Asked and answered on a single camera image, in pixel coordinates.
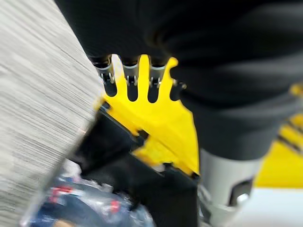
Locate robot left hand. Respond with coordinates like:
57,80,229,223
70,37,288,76
54,0,303,227

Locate blue plastic snack wrapper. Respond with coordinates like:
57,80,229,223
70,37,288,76
21,160,156,227

